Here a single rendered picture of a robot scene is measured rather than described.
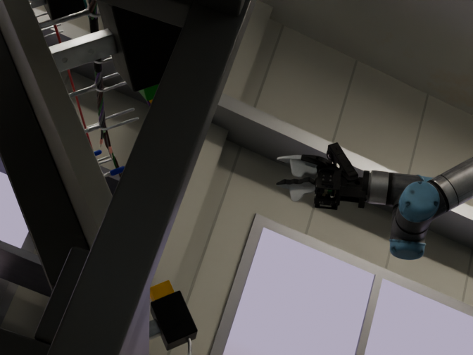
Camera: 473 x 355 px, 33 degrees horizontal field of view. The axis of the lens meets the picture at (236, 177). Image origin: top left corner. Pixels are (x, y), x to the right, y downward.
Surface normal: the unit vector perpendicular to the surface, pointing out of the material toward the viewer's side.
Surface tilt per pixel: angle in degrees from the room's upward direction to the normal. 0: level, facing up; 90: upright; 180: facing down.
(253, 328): 90
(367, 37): 180
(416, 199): 88
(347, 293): 90
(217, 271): 90
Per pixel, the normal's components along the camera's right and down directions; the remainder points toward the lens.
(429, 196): -0.05, -0.45
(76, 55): 0.40, 0.44
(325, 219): 0.31, -0.33
